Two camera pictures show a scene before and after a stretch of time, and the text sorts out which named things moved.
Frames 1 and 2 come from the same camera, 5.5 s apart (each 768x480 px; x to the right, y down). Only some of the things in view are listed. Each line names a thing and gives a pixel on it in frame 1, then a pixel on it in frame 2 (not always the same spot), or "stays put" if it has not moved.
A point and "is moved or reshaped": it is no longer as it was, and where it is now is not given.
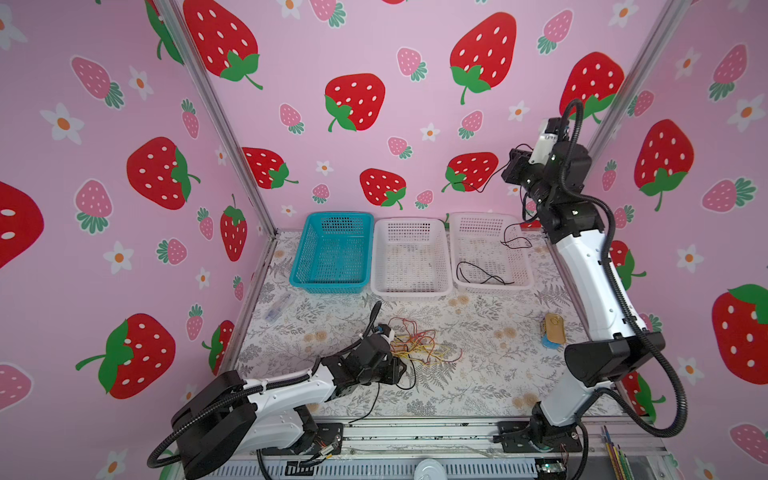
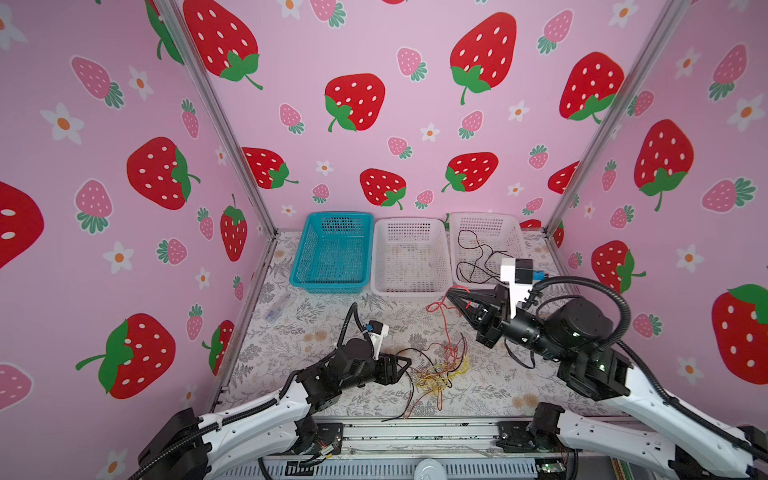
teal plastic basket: x=335 y=253 stays put
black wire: x=521 y=205 -> x=412 y=380
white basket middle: x=411 y=259 stays put
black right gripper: x=519 y=166 -> x=489 y=319
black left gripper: x=395 y=373 stays put
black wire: x=492 y=276 is moved or reshaped
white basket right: x=489 y=253 stays put
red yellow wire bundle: x=408 y=341 -> x=432 y=377
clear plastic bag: x=279 y=309 stays put
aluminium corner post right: x=667 y=20 stays put
